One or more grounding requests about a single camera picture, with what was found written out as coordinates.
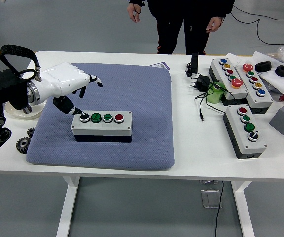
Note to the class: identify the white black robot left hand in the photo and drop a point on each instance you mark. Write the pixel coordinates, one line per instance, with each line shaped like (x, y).
(60, 79)

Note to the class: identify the person's left hand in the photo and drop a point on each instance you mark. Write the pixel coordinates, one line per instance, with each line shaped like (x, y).
(214, 23)

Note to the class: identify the person's right hand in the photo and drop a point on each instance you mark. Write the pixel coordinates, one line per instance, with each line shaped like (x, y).
(132, 12)

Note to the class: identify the grey four-button control box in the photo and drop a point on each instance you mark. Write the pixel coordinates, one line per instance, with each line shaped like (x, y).
(240, 140)
(100, 128)

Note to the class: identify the grey five-button box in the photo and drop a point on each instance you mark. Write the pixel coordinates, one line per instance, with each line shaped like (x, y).
(267, 98)
(221, 71)

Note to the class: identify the small white paper sheet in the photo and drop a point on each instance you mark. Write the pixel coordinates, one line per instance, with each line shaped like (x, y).
(233, 57)

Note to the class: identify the person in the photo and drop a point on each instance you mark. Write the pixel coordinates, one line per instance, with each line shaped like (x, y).
(171, 24)

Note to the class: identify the black upright device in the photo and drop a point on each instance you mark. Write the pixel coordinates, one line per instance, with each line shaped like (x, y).
(194, 61)

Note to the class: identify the white shallow dish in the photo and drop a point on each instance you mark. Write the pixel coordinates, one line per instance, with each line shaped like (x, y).
(33, 114)

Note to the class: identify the black power adapter plug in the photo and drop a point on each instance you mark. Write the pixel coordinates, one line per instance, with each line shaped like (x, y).
(203, 81)

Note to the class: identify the purple white card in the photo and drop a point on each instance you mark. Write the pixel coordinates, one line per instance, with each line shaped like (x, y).
(160, 65)

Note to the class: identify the small dark metal gear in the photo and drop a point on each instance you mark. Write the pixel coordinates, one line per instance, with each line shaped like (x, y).
(30, 132)

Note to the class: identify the green plastic object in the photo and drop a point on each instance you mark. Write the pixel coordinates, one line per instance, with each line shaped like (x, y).
(213, 97)

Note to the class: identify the large dark metal gear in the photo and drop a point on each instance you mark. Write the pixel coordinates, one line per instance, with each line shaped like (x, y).
(22, 145)

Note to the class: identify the large white paper sheet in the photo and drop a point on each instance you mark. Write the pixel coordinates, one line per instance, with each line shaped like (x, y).
(280, 81)

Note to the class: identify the blue-grey padded mat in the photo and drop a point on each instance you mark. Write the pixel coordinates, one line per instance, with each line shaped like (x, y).
(132, 153)

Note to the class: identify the white table leg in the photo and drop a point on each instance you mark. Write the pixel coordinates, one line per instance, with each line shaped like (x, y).
(243, 209)
(66, 209)

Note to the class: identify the metal floor bracket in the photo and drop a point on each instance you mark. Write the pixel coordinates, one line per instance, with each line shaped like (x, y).
(209, 197)

